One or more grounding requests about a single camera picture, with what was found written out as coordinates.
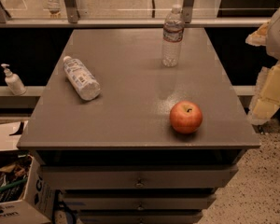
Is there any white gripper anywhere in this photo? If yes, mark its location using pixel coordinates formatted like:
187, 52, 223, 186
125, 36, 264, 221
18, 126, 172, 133
245, 11, 280, 125

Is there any clear water bottle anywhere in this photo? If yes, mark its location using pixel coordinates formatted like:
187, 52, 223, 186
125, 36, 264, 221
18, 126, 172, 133
161, 5, 185, 67

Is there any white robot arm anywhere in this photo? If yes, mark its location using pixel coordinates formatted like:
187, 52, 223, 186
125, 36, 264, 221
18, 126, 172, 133
245, 8, 280, 125

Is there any white lying bottle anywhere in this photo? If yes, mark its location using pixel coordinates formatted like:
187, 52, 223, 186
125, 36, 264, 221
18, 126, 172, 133
63, 56, 101, 101

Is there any white pump dispenser bottle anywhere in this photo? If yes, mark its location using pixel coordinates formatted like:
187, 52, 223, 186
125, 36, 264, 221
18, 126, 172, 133
1, 63, 26, 95

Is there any red apple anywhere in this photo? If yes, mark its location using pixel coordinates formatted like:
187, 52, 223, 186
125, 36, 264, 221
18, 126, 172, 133
170, 101, 203, 134

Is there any grey drawer cabinet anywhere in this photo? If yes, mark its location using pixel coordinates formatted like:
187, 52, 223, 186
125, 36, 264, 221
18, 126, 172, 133
19, 29, 259, 224

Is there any green stick in box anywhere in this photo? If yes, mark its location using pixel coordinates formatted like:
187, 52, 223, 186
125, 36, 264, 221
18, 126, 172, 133
0, 177, 28, 192

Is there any cardboard box with clutter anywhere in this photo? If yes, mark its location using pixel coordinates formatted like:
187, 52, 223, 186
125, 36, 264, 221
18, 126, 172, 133
0, 121, 55, 224

